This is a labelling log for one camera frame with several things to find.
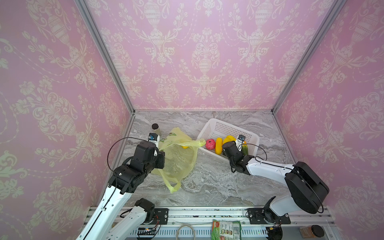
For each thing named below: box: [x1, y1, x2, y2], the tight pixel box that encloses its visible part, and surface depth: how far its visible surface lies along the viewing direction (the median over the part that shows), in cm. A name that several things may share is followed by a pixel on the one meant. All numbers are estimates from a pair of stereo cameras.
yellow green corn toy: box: [242, 140, 249, 156], surface depth 94 cm
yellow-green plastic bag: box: [152, 127, 206, 193], surface depth 93 cm
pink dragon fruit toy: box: [205, 138, 216, 150], surface depth 96 cm
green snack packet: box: [211, 219, 242, 240], surface depth 71 cm
